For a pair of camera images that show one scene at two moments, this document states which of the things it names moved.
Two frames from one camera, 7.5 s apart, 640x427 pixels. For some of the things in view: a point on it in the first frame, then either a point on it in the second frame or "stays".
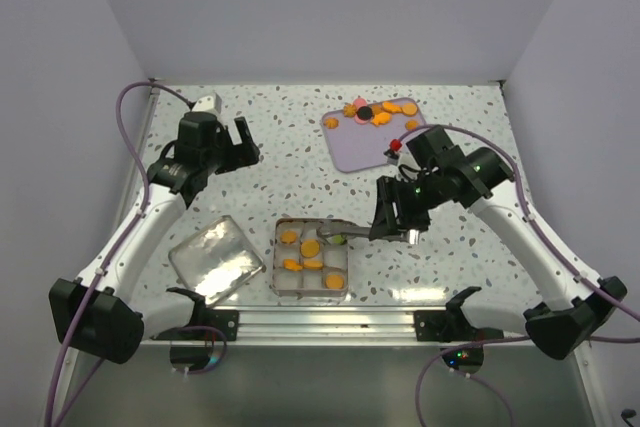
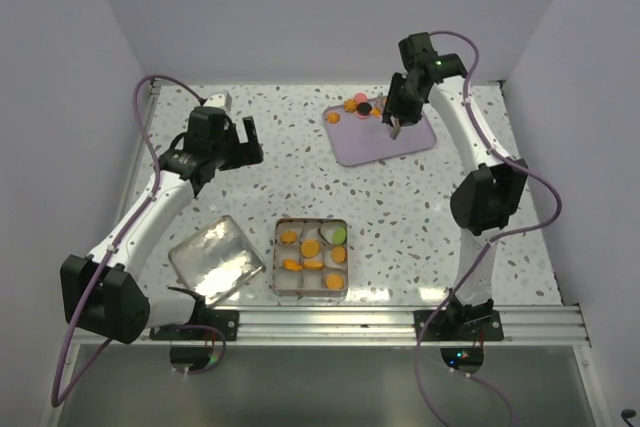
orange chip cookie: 310,248 stays
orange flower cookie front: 288,236 stays
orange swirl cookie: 411,125 → 339,254
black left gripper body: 219,159 stays
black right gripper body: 414,199 → 403,102
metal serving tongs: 324,230 → 396,125
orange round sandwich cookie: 334,281 stays
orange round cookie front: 313,264 stays
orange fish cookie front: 291,265 stays
